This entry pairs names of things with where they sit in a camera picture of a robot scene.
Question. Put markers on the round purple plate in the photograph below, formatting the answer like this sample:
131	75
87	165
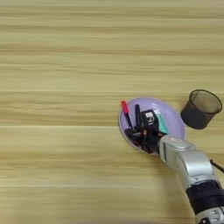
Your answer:
172	116

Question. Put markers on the black pen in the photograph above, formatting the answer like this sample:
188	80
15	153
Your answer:
137	113

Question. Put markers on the red capped black marker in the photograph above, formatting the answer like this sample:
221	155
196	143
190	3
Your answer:
124	106

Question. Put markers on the black mesh pen cup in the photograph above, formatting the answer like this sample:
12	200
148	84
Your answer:
194	118

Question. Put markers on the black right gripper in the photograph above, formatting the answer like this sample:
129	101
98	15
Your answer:
151	143

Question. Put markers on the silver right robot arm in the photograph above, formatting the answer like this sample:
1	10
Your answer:
195	163

